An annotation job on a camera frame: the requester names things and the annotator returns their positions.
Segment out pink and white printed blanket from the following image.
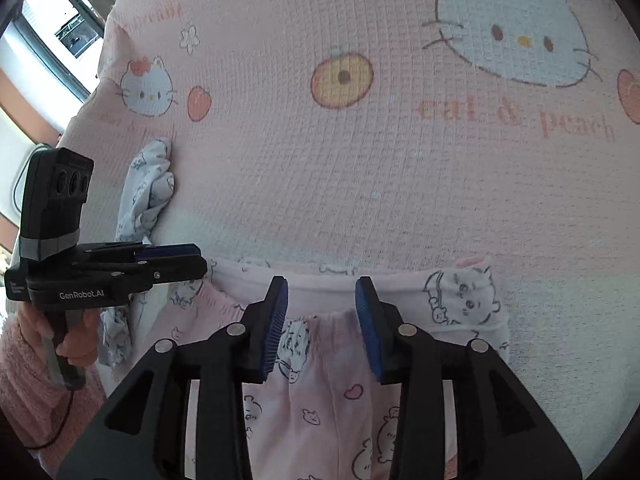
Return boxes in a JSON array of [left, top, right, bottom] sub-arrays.
[[50, 0, 640, 480]]

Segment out white printed pants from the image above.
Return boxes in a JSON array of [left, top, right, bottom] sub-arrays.
[[97, 139, 176, 368]]

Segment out black cable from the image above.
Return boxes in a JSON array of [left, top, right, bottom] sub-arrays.
[[25, 387, 76, 451]]

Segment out person's left hand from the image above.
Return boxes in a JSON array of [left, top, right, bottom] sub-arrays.
[[19, 307, 106, 373]]

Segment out person's left forearm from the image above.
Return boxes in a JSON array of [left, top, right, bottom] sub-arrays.
[[0, 310, 108, 466]]

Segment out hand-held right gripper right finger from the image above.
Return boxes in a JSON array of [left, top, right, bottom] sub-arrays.
[[354, 276, 583, 480]]

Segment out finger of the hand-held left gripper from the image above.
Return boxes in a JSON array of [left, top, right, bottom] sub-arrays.
[[135, 243, 201, 261], [125, 256, 208, 288]]

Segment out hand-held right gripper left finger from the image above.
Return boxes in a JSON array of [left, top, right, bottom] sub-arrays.
[[57, 275, 290, 480]]

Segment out window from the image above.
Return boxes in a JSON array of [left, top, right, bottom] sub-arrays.
[[0, 0, 136, 111]]

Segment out pink printed pants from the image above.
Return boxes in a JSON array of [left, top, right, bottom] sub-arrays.
[[145, 255, 511, 480]]

